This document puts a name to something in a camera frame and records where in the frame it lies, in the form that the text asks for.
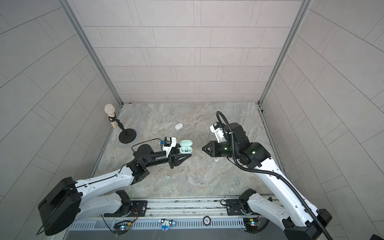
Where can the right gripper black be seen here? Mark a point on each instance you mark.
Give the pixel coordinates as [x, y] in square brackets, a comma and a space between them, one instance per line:
[214, 151]

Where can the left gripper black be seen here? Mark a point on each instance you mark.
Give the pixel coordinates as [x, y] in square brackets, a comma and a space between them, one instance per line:
[172, 160]

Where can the green earbud charging case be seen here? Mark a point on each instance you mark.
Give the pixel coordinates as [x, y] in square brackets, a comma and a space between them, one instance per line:
[186, 147]

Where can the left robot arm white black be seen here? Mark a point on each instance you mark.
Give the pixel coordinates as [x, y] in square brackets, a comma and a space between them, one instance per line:
[70, 201]

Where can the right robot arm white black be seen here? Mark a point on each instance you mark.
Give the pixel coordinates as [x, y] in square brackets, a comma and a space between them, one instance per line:
[254, 158]

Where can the white earbud charging case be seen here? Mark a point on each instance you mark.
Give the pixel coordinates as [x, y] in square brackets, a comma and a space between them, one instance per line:
[179, 126]

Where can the beige microphone on black stand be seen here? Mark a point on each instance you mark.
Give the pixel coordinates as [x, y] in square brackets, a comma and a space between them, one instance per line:
[126, 136]

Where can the blue white small device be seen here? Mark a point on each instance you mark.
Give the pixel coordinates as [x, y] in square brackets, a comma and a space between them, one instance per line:
[166, 224]

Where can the round black sticker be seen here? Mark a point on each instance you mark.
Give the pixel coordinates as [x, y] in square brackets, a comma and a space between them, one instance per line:
[207, 221]

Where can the right green circuit board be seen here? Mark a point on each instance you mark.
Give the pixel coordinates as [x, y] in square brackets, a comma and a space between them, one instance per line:
[251, 226]

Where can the green circuit board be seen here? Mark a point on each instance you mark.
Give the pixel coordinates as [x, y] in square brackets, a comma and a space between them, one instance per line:
[251, 226]
[121, 228]

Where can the left green circuit board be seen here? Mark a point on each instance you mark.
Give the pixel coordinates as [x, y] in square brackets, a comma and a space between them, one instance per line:
[121, 228]

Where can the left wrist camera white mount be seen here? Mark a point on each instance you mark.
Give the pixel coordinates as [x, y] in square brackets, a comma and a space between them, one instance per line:
[167, 144]

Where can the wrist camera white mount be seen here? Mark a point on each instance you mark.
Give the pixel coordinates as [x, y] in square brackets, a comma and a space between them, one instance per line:
[167, 144]
[218, 131]

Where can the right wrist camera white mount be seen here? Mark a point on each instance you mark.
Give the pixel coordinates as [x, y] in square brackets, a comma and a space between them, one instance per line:
[218, 131]

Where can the aluminium rail frame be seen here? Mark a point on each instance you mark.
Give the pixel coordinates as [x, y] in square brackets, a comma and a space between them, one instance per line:
[189, 208]

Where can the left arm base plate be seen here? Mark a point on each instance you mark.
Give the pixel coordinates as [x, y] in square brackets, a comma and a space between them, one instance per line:
[139, 207]

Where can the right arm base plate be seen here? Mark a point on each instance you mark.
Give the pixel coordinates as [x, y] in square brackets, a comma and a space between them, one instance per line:
[236, 207]

